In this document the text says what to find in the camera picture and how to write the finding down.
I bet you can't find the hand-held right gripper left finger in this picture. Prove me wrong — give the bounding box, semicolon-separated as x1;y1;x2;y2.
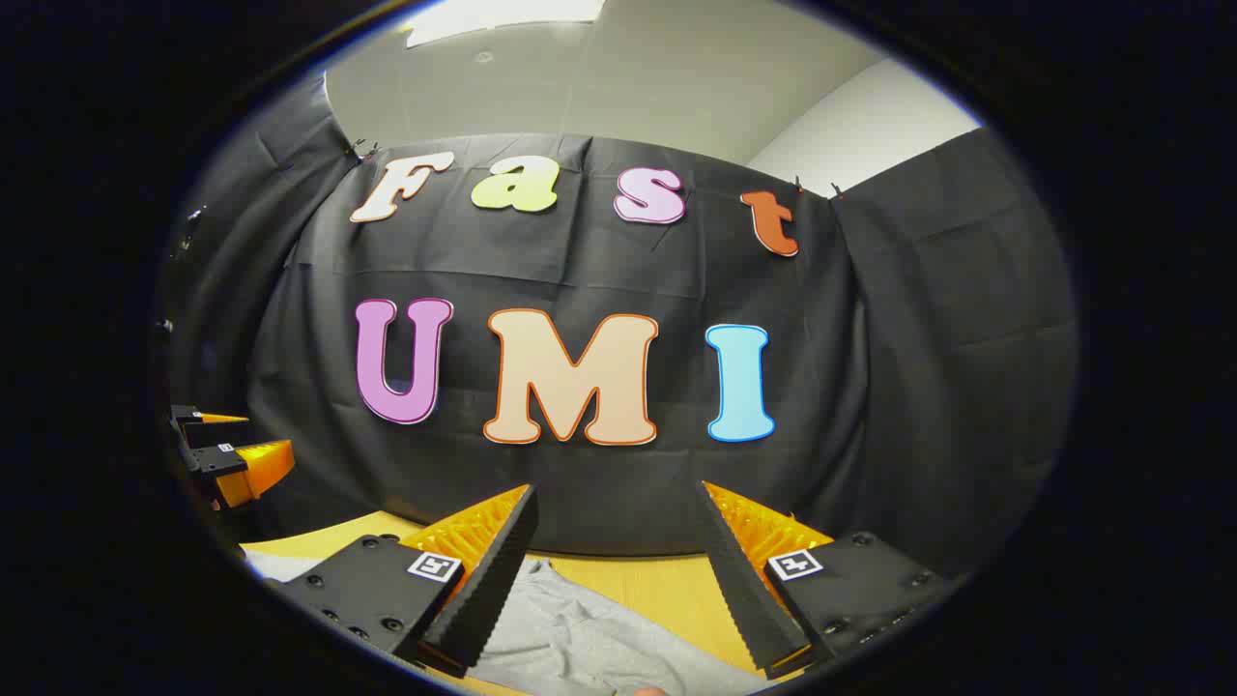
275;483;540;678

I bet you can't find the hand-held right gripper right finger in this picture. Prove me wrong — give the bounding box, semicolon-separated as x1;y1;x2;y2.
696;479;967;681

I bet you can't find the grey zip-neck sweatshirt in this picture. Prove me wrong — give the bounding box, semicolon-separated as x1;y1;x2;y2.
246;553;774;696

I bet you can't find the black backdrop cloth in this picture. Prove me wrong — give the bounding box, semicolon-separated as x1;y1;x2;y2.
159;72;1079;581

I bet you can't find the white ceiling light panel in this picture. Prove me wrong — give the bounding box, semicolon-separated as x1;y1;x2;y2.
404;0;608;49

